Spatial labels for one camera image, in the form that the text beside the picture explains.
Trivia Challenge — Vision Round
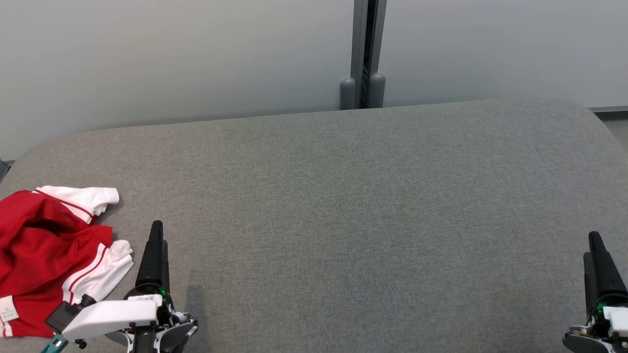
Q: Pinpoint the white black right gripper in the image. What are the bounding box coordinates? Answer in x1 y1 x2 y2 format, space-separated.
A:
563 231 628 353

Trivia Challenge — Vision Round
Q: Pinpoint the teal-plug left camera cable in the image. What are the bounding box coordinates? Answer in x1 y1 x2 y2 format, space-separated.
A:
40 332 69 353

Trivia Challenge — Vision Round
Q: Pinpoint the red white lettered jersey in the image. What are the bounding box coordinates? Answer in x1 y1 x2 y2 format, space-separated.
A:
0 185 134 339

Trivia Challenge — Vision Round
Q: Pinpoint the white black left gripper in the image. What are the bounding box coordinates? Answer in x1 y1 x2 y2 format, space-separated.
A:
61 220 198 342

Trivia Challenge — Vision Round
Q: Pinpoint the grey metal post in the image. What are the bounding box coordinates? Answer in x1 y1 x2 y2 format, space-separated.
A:
340 0 387 110

